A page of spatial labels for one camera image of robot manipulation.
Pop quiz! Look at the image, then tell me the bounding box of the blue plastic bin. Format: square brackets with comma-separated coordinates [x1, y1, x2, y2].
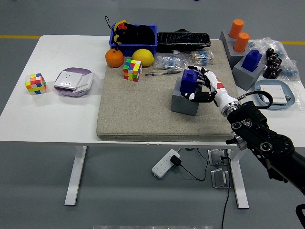
[108, 23, 158, 57]

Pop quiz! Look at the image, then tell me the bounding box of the clear bag of resistors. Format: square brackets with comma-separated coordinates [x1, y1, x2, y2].
[189, 50, 216, 67]
[153, 52, 190, 72]

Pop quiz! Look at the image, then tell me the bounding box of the orange fruit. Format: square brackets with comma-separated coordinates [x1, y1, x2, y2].
[105, 48, 124, 68]

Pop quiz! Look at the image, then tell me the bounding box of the black pedal cable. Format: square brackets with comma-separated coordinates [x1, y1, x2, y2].
[220, 155, 232, 229]

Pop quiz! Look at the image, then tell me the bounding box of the black adapter cable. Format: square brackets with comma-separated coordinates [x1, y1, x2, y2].
[178, 147, 208, 181]

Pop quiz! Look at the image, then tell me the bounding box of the yellow lemon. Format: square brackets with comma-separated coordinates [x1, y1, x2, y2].
[132, 48, 155, 67]

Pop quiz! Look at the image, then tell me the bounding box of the grey round-hole seal holder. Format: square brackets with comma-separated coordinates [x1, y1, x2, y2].
[224, 41, 250, 70]
[219, 30, 236, 43]

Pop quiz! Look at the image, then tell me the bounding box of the white wall socket panel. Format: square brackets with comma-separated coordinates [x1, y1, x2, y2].
[53, 71, 84, 90]

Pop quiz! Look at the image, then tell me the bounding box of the black plug adapter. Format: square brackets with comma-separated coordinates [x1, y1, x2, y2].
[170, 155, 182, 167]

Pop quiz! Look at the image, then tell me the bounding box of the multicolour puzzle cube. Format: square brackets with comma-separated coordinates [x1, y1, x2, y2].
[122, 58, 142, 83]
[25, 73, 47, 96]

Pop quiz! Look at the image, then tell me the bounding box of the orange cylinder seal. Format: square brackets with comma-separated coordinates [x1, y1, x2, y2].
[233, 32, 251, 53]
[229, 19, 245, 39]

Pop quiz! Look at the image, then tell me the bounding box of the purple tray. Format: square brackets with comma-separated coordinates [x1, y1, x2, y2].
[53, 67, 93, 97]

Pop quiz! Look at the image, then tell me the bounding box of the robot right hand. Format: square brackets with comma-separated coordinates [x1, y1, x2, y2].
[180, 65, 239, 112]

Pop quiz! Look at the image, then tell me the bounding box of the grey-brown mat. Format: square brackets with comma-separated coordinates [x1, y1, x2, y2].
[96, 39, 250, 142]

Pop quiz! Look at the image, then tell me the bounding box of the dark ballpoint pen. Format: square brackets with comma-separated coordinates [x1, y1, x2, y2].
[145, 70, 182, 77]

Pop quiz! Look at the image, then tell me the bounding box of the black pouch with cord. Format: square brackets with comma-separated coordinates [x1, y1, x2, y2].
[104, 15, 155, 51]

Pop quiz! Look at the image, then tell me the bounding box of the white table leg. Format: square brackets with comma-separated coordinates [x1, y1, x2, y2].
[226, 148, 250, 210]
[64, 145, 88, 206]

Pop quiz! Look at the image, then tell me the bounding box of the blue seal stamp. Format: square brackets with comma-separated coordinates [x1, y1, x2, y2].
[241, 49, 263, 72]
[180, 69, 199, 94]

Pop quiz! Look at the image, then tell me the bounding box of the white power strip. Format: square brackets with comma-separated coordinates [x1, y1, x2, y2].
[152, 149, 181, 178]

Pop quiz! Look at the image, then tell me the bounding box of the light blue tray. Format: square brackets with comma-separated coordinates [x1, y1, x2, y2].
[254, 79, 296, 110]

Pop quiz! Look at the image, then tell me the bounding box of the grey square-hole seal holder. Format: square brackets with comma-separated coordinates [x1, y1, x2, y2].
[232, 56, 265, 92]
[170, 77, 203, 117]

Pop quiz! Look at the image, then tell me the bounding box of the metal foot pedal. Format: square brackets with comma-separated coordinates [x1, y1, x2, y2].
[207, 148, 229, 167]
[211, 167, 231, 189]

